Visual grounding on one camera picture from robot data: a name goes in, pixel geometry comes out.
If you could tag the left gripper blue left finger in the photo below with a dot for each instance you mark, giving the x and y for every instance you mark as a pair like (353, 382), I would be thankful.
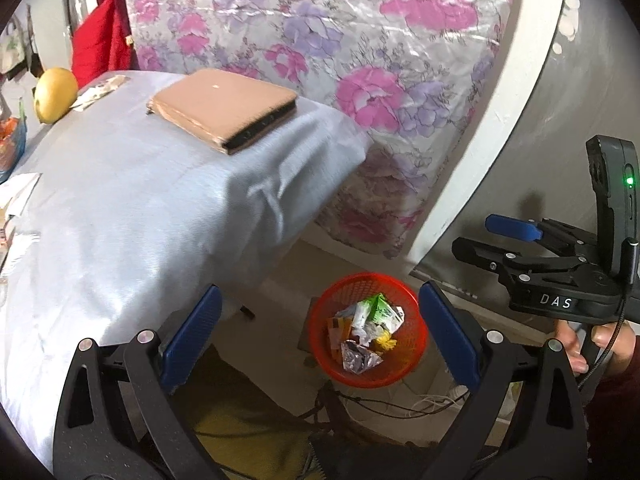
(183, 337)

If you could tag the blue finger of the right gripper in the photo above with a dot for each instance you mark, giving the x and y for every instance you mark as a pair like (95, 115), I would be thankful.
(517, 229)

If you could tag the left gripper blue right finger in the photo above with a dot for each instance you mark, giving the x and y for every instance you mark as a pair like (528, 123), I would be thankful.
(456, 333)

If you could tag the red mesh trash basket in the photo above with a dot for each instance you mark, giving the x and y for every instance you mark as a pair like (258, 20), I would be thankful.
(338, 302)

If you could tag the green drink carton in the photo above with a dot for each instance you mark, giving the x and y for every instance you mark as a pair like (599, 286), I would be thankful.
(379, 311)

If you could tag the orange box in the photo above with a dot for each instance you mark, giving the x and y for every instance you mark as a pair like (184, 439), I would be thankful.
(338, 332)

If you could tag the person's right hand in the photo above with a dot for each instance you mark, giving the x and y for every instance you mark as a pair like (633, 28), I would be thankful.
(622, 350)

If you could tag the yellow artificial flower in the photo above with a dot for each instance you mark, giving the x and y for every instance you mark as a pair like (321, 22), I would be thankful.
(384, 343)

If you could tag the light blue tablecloth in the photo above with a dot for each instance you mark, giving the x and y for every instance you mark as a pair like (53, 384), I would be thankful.
(133, 218)

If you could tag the floral plastic-wrapped mattress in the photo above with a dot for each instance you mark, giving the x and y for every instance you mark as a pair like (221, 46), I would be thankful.
(408, 71)

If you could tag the brown cardboard book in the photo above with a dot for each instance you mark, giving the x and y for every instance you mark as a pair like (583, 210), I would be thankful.
(227, 111)

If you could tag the crumpled paper wrapper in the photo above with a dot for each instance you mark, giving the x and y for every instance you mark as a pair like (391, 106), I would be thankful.
(98, 91)

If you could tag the blue glass fruit bowl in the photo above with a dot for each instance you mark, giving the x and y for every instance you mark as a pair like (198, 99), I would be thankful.
(13, 143)

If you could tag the yellow pomelo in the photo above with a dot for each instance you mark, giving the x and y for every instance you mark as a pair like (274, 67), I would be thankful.
(55, 92)

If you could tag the red pillow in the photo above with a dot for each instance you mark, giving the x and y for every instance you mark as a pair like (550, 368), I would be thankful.
(101, 44)

